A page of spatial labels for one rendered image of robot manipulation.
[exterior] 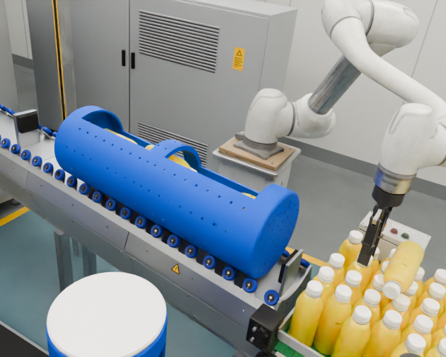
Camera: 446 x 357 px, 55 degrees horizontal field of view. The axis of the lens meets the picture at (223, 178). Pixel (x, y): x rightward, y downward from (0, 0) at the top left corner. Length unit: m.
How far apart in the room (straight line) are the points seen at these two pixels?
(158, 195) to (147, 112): 2.15
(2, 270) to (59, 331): 1.82
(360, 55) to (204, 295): 0.86
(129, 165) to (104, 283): 0.42
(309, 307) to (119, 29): 2.72
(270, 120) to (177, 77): 1.46
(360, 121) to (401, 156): 3.05
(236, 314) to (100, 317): 0.45
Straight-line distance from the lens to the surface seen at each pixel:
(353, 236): 1.36
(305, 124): 1.89
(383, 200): 1.12
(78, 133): 1.60
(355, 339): 1.14
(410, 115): 1.04
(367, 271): 1.27
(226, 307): 1.38
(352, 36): 1.35
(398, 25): 1.52
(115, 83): 3.59
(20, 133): 2.09
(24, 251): 2.99
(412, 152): 1.05
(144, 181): 1.37
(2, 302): 2.69
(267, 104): 1.84
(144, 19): 3.28
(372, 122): 4.08
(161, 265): 1.49
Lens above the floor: 1.85
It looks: 30 degrees down
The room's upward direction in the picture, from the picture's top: 7 degrees clockwise
